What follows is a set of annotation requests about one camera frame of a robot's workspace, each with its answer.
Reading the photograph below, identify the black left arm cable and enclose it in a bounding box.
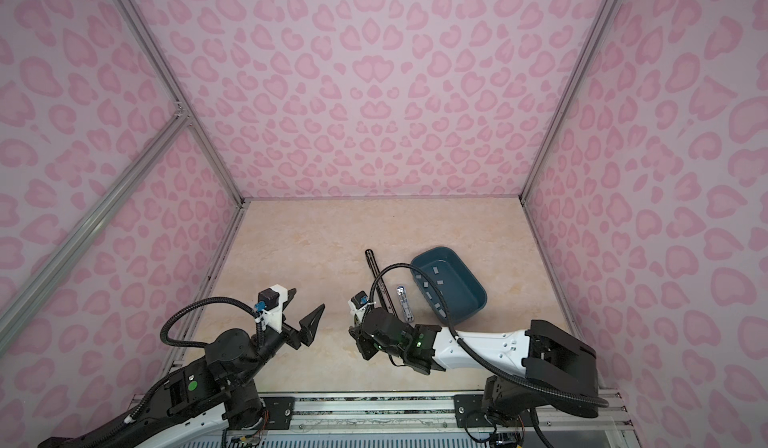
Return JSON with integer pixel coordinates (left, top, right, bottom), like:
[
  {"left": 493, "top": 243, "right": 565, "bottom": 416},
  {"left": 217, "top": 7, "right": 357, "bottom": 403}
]
[{"left": 159, "top": 296, "right": 259, "bottom": 350}]

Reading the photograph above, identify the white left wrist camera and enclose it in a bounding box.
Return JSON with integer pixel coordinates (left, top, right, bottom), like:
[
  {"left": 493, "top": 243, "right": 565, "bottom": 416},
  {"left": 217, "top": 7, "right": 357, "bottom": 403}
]
[{"left": 254, "top": 284, "right": 288, "bottom": 334}]

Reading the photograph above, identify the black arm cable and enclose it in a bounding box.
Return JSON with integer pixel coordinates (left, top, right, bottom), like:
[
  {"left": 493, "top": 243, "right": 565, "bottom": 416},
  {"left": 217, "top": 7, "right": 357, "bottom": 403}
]
[
  {"left": 159, "top": 296, "right": 259, "bottom": 350},
  {"left": 368, "top": 262, "right": 608, "bottom": 408}
]

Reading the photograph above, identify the black long stapler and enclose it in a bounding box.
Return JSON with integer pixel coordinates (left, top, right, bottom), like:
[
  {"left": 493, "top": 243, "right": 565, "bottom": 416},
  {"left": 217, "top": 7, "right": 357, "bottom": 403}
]
[{"left": 364, "top": 249, "right": 396, "bottom": 314}]

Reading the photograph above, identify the aluminium corner frame post right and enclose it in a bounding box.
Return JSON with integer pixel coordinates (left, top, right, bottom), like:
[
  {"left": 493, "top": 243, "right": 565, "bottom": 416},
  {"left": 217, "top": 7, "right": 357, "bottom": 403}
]
[{"left": 519, "top": 0, "right": 623, "bottom": 207}]

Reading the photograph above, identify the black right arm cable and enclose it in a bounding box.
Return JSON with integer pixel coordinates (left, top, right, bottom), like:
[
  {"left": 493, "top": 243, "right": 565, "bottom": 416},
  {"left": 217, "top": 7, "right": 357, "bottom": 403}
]
[{"left": 368, "top": 262, "right": 608, "bottom": 408}]

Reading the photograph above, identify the aluminium corner frame post left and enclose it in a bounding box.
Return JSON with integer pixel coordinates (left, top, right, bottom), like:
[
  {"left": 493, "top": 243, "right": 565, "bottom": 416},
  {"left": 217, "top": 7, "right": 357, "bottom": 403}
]
[{"left": 112, "top": 0, "right": 246, "bottom": 207}]

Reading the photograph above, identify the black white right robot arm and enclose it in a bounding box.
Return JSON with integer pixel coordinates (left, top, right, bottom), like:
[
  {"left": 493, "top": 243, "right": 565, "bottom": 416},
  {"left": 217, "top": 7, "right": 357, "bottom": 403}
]
[{"left": 349, "top": 307, "right": 609, "bottom": 418}]

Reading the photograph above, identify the teal plastic tray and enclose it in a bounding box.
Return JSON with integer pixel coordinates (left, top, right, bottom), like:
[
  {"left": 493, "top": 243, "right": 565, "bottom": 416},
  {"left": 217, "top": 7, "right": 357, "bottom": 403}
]
[{"left": 411, "top": 246, "right": 488, "bottom": 325}]

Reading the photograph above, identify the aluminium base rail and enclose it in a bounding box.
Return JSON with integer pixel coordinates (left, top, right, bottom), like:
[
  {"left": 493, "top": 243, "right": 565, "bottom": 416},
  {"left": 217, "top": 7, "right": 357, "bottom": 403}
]
[{"left": 131, "top": 387, "right": 637, "bottom": 448}]

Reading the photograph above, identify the aluminium diagonal frame bar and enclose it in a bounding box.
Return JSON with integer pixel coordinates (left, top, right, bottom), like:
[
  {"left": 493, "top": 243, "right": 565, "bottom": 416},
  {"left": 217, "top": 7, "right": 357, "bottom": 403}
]
[{"left": 1, "top": 110, "right": 188, "bottom": 353}]

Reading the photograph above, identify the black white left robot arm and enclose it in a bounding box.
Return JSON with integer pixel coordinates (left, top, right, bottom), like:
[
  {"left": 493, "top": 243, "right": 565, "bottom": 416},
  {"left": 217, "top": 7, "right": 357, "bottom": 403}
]
[{"left": 41, "top": 285, "right": 325, "bottom": 447}]

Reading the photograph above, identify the aluminium corner frame post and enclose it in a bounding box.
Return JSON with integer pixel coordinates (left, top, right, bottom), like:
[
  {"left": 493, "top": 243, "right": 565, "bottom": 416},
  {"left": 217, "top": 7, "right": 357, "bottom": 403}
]
[
  {"left": 112, "top": 0, "right": 246, "bottom": 207},
  {"left": 519, "top": 0, "right": 623, "bottom": 207}
]

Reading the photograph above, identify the light blue mini stapler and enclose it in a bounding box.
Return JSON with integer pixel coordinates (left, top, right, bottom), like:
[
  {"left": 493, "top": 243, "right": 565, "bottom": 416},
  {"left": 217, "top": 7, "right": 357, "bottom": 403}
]
[{"left": 396, "top": 285, "right": 415, "bottom": 323}]

